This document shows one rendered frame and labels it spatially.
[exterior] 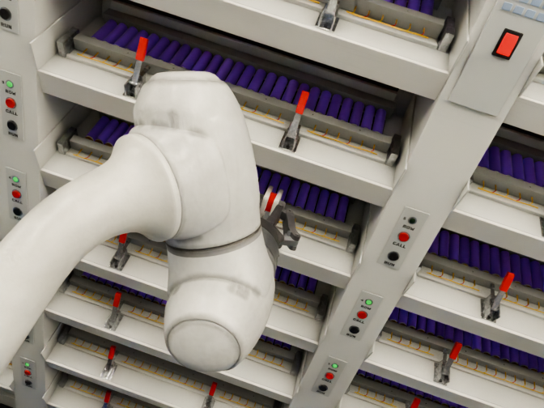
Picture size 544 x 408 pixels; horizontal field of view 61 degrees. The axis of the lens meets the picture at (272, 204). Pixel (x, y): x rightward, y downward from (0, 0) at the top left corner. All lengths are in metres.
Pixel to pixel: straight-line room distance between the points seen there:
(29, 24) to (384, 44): 0.54
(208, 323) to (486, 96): 0.47
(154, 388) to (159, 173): 0.95
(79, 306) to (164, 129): 0.82
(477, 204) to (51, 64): 0.73
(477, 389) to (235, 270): 0.73
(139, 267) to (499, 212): 0.69
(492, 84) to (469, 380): 0.62
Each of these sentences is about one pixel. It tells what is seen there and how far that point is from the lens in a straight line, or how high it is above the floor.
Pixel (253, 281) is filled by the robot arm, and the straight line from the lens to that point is 0.46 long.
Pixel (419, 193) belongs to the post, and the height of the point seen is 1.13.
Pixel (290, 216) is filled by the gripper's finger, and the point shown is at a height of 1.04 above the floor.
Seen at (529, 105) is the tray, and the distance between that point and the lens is 0.72.
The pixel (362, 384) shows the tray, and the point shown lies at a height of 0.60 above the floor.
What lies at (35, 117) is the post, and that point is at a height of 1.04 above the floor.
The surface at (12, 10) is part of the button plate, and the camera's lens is 0.85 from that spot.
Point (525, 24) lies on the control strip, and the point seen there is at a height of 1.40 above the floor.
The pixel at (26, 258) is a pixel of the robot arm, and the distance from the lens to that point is 0.38.
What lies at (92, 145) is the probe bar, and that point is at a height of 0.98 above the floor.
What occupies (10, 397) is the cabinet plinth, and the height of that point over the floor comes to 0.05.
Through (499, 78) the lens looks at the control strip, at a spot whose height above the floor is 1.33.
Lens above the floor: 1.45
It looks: 33 degrees down
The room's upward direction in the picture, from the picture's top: 17 degrees clockwise
